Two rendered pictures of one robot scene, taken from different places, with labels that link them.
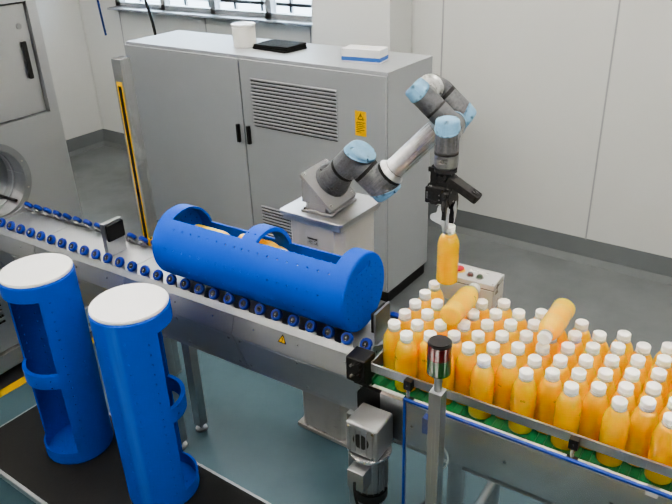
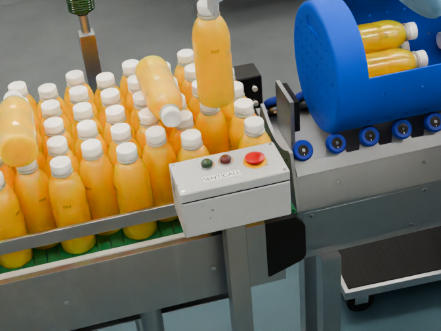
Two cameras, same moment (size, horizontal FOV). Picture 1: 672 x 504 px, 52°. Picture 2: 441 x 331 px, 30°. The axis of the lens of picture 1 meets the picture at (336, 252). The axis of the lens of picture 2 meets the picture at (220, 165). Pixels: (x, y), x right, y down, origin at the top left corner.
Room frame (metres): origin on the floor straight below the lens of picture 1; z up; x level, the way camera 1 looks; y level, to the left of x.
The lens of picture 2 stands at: (2.97, -1.33, 1.96)
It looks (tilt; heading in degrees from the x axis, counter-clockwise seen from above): 36 degrees down; 135
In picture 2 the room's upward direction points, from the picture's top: 6 degrees counter-clockwise
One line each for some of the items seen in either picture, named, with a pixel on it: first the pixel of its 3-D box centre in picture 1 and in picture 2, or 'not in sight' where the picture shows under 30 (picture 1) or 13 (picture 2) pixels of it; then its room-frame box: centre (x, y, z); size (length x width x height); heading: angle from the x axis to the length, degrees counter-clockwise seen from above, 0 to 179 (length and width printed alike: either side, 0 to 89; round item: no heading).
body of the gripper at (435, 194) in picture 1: (442, 184); not in sight; (2.03, -0.34, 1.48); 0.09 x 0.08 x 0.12; 56
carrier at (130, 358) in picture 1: (148, 402); not in sight; (2.14, 0.74, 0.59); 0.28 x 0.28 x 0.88
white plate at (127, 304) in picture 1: (129, 303); not in sight; (2.14, 0.74, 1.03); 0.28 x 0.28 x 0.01
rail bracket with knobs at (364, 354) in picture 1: (361, 366); (245, 90); (1.82, -0.07, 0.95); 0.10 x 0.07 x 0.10; 146
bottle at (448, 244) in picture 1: (447, 255); (212, 56); (2.02, -0.37, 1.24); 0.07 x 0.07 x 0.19
